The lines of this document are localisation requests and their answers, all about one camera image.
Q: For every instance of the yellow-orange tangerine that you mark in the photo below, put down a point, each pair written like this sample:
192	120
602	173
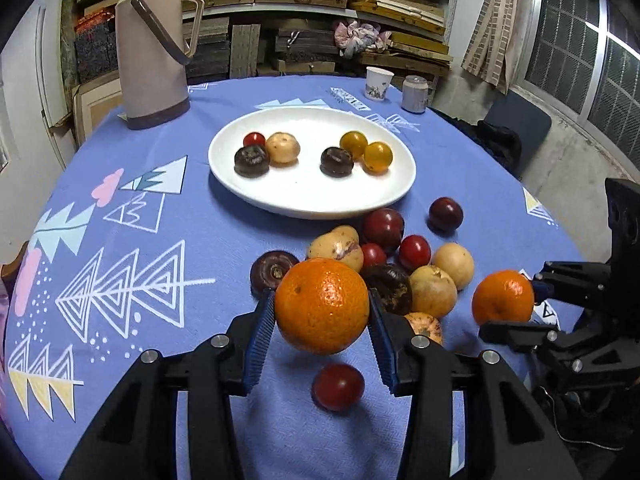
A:
353	142
378	157

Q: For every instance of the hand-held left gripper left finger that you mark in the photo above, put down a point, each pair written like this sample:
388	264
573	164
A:
260	345

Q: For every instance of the brown wooden chair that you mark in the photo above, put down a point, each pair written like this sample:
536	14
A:
12	267

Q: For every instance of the grey drink can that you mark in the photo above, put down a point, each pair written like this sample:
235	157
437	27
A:
414	95

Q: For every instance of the white round plate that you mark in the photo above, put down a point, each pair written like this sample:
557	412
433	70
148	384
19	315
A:
300	195

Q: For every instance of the tan purple-marked passion fruit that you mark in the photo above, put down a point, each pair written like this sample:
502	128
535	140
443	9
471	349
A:
335	247

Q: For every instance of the brick pattern hanging cloth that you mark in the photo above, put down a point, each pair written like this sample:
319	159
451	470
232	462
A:
490	35

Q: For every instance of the blue printed tablecloth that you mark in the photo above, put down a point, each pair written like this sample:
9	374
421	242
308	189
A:
210	240

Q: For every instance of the dark red plum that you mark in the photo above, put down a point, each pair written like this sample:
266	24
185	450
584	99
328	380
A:
445	214
383	226

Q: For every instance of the wrinkled dark purple passion fruit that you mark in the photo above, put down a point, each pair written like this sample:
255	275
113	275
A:
336	161

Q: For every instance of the pink crumpled cloth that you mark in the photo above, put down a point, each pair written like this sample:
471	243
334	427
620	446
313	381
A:
357	35

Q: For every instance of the leaning white framed board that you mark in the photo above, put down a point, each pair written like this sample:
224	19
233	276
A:
95	105

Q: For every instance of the window with metal grille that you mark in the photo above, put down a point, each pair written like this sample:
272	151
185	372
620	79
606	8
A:
575	60

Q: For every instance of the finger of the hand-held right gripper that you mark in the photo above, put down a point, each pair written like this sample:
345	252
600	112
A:
542	290
515	334

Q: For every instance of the beige thermos jug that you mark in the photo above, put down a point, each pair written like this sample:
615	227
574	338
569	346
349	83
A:
150	60

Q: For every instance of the white patterned paper cup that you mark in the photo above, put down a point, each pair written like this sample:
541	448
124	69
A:
377	85

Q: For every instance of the large yellow passion fruit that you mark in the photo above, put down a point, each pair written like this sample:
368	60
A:
453	265
432	291

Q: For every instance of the orange-tan streaked passion fruit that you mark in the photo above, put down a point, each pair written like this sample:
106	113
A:
425	325

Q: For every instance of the white metal shelf rack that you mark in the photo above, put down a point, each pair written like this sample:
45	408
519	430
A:
300	10

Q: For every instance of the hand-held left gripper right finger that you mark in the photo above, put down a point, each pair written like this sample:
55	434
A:
382	345

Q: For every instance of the white door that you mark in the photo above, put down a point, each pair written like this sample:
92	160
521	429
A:
50	85

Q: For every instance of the dark blue chair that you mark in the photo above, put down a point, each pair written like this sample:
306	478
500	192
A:
520	115

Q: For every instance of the orange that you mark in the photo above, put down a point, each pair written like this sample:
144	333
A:
322	306
502	297

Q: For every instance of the black cloth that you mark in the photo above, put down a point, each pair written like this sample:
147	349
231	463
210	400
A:
495	145

